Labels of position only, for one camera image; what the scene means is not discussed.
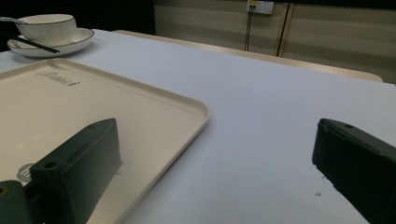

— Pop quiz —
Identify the white tablecloth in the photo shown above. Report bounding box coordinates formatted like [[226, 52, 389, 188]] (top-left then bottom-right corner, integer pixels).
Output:
[[0, 29, 396, 224]]

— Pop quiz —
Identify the beige plastic tray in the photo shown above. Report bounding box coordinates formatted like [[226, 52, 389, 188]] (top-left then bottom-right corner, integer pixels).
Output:
[[0, 58, 211, 224]]

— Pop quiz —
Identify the black vertical pole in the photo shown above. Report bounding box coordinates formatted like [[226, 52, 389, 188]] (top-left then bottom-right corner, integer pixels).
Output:
[[276, 2, 291, 58]]

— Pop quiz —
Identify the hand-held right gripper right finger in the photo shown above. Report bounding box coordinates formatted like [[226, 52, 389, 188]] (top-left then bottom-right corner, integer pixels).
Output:
[[312, 118, 396, 224]]

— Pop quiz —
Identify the metal spoon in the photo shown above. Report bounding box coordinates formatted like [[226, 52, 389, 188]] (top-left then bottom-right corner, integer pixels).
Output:
[[0, 16, 28, 25]]

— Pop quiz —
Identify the black chopstick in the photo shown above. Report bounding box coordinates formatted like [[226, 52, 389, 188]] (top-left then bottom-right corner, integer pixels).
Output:
[[12, 36, 61, 54]]

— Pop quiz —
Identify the white wall socket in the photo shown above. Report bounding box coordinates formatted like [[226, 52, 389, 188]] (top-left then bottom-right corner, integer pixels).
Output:
[[246, 0, 275, 15]]

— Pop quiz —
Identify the white ribbed bowl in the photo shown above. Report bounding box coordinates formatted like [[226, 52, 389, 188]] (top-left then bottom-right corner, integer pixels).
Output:
[[14, 13, 78, 48]]

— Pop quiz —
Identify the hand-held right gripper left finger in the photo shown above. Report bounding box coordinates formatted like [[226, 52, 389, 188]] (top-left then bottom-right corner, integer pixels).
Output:
[[23, 118, 123, 224]]

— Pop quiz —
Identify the white plate with dark rim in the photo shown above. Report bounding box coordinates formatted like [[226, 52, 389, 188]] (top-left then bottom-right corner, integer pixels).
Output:
[[7, 27, 95, 58]]

